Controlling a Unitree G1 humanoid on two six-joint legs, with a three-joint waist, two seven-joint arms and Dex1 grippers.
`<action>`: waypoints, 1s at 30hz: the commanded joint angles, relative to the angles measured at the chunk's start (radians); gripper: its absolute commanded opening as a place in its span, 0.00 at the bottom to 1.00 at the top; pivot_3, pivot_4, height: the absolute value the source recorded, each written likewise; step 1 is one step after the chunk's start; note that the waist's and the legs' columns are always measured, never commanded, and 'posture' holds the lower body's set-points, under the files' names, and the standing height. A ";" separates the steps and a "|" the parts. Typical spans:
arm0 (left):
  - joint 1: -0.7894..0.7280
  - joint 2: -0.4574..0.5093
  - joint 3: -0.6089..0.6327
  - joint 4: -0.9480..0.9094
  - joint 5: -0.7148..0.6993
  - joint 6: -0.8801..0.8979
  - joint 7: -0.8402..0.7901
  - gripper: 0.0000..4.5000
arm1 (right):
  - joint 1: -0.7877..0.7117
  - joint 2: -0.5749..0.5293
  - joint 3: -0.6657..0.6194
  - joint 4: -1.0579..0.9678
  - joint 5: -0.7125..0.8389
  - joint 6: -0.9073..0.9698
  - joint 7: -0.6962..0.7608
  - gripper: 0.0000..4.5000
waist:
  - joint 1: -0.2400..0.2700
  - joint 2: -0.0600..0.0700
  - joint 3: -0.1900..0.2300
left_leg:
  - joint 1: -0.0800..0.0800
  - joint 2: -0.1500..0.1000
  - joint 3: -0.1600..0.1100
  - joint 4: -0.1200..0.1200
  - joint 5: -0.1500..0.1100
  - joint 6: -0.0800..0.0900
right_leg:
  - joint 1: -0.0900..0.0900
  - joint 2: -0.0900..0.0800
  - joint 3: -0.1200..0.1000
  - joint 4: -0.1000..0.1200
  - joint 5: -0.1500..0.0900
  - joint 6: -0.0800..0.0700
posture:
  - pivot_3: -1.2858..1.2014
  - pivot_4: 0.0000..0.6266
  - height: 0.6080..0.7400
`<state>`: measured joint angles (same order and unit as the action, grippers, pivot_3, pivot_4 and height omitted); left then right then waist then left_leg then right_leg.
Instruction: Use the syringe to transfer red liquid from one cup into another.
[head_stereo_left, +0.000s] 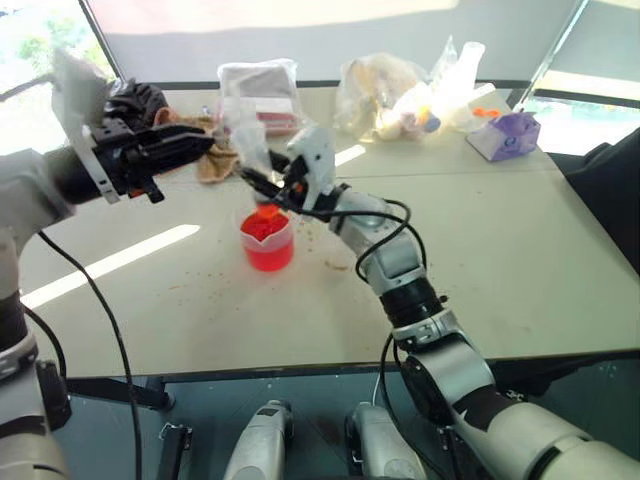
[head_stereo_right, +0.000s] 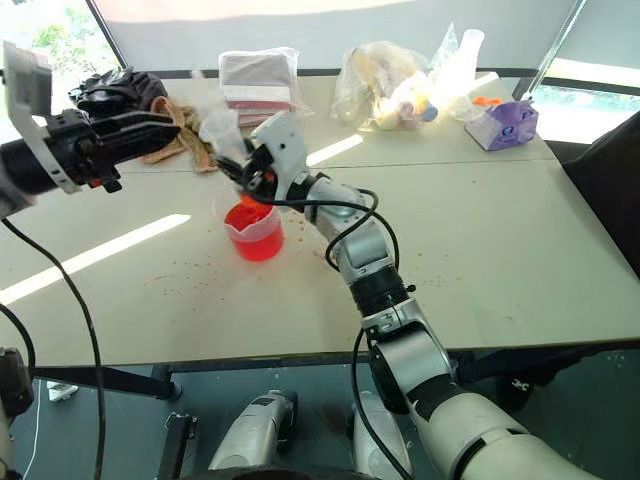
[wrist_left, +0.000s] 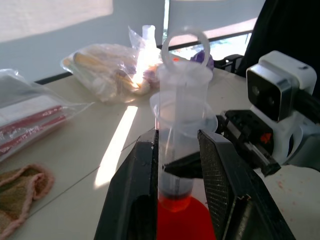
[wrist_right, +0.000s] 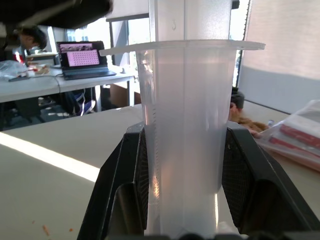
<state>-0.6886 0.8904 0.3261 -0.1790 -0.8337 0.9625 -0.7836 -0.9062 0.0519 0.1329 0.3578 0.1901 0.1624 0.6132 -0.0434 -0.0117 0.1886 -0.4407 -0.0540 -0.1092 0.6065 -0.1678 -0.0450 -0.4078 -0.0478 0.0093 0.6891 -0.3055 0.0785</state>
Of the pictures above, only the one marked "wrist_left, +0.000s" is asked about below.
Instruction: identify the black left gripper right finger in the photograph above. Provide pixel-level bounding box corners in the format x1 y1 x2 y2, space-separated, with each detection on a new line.
196 128 297 240

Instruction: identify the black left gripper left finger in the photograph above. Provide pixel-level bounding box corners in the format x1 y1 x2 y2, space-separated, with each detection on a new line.
93 127 160 240

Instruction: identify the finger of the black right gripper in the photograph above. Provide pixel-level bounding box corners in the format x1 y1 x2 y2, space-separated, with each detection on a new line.
162 152 204 180

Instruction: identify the clear plastic ring-handle syringe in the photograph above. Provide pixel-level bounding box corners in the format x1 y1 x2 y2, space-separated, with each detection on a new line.
149 27 218 213

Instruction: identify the cup of red liquid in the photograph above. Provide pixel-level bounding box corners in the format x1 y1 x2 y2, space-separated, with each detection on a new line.
156 194 217 240

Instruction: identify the purple crumpled object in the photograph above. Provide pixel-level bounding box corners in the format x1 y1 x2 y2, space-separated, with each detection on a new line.
190 49 215 73

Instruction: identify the clear bag of snacks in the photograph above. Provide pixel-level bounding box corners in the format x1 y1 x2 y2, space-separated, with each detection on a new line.
61 25 164 104

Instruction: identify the black fabric chair back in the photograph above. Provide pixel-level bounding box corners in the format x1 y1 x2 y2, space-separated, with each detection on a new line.
243 0 320 96

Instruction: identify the pink and green knitted cloth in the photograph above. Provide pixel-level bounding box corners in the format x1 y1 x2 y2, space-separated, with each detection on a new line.
0 163 55 240

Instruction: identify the clear bag with red-striped papers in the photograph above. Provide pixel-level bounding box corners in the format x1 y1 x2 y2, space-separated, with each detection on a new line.
0 68 96 164

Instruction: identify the clear plastic flask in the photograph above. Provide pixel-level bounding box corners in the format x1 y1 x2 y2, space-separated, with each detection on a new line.
141 24 158 52

